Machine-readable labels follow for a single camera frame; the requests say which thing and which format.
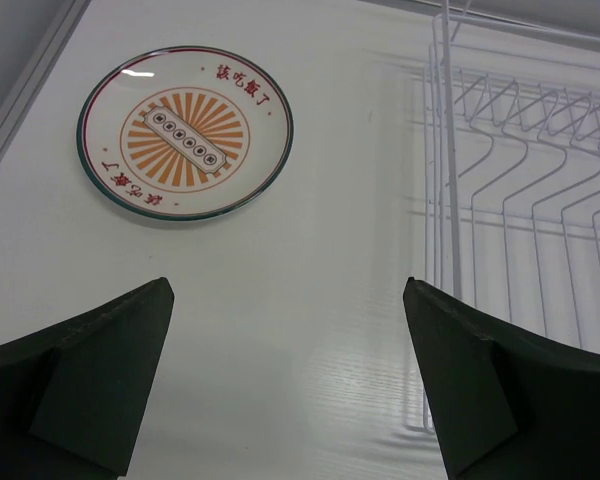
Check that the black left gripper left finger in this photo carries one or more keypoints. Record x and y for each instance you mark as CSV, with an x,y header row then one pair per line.
x,y
73,395

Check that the aluminium table frame rail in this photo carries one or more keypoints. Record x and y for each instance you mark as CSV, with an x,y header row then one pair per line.
x,y
32,36

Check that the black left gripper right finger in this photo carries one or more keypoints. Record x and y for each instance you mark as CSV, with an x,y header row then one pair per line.
x,y
506,403

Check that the sunburst pattern white plate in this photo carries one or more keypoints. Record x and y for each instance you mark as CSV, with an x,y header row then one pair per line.
x,y
185,133

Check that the white wire dish rack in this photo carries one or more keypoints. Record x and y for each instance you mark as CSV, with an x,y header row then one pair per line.
x,y
511,199

